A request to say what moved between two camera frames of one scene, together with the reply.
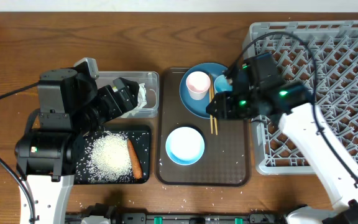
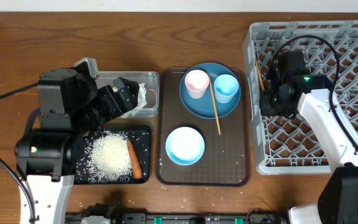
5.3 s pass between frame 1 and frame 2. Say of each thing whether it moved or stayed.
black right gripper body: moved
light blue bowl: stayed
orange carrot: stayed
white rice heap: stayed
